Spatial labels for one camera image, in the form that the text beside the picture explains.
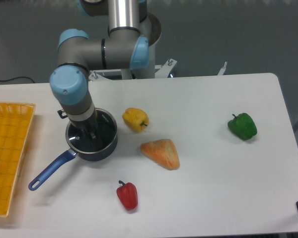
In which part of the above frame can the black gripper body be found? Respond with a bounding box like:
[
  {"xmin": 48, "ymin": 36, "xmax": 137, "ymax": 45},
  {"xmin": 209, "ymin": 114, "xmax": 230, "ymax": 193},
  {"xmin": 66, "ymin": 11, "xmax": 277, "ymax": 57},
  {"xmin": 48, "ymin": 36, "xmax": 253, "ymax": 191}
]
[{"xmin": 68, "ymin": 111, "xmax": 97, "ymax": 133}]

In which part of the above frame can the glass lid blue knob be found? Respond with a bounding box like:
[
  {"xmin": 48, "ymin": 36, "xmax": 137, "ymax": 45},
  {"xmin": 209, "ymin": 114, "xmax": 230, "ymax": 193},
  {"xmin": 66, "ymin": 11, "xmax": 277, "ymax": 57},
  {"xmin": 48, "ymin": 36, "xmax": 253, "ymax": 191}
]
[{"xmin": 66, "ymin": 108, "xmax": 117, "ymax": 154}]

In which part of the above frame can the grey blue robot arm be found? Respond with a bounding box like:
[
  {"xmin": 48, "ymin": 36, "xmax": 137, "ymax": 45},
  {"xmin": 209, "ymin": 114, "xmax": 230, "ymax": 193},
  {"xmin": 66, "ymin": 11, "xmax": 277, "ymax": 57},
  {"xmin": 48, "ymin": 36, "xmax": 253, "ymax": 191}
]
[{"xmin": 50, "ymin": 0, "xmax": 149, "ymax": 151}]

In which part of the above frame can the dark blue saucepan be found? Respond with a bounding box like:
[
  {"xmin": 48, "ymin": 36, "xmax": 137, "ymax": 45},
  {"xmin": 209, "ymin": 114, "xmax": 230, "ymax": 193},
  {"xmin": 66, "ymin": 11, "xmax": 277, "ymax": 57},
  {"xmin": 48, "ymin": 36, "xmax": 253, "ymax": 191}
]
[{"xmin": 28, "ymin": 108, "xmax": 118, "ymax": 191}]

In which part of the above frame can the yellow bell pepper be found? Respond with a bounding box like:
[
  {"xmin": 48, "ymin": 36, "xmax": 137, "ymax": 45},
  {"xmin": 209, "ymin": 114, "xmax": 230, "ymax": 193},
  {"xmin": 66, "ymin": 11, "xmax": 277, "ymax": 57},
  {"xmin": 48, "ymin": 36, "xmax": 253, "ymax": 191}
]
[{"xmin": 122, "ymin": 108, "xmax": 149, "ymax": 132}]

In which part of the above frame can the red bell pepper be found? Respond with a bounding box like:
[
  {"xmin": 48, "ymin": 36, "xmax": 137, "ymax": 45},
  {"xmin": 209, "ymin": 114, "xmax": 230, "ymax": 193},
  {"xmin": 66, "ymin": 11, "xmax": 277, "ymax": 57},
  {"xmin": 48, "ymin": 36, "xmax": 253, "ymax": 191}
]
[{"xmin": 116, "ymin": 180, "xmax": 138, "ymax": 211}]

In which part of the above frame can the triangular bread loaf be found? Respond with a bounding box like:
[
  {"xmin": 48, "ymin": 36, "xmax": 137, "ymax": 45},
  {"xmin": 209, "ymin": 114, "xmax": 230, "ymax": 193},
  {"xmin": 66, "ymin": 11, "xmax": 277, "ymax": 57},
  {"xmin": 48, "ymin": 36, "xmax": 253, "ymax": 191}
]
[{"xmin": 140, "ymin": 139, "xmax": 180, "ymax": 170}]

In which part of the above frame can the yellow wicker basket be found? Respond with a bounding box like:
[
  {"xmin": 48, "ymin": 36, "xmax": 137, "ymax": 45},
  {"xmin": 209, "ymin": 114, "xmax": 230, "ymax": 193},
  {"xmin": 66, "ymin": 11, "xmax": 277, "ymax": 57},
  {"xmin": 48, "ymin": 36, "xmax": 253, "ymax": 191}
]
[{"xmin": 0, "ymin": 102, "xmax": 36, "ymax": 217}]

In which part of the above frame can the green bell pepper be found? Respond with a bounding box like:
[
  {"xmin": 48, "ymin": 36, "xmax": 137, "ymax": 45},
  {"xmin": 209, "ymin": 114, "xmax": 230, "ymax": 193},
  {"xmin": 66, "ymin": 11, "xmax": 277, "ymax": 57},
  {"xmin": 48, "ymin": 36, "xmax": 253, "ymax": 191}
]
[{"xmin": 227, "ymin": 113, "xmax": 257, "ymax": 141}]

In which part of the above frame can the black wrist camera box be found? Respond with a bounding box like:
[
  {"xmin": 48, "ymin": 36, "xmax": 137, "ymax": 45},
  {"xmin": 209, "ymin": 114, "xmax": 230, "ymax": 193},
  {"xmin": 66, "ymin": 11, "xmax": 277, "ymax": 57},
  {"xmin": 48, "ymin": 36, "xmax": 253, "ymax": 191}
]
[{"xmin": 57, "ymin": 110, "xmax": 68, "ymax": 119}]

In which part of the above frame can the black floor cable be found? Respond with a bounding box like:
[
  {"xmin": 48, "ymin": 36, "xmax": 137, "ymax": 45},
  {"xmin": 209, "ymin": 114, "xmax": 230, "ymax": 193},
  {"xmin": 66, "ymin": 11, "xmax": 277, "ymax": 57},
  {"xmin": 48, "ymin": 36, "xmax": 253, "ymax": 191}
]
[{"xmin": 0, "ymin": 76, "xmax": 36, "ymax": 83}]

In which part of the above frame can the white base bracket frame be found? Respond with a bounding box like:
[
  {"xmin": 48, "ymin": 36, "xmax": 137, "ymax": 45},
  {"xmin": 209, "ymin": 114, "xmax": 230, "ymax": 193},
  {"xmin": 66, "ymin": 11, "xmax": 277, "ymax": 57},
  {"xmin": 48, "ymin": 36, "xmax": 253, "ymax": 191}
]
[{"xmin": 87, "ymin": 59, "xmax": 228, "ymax": 82}]

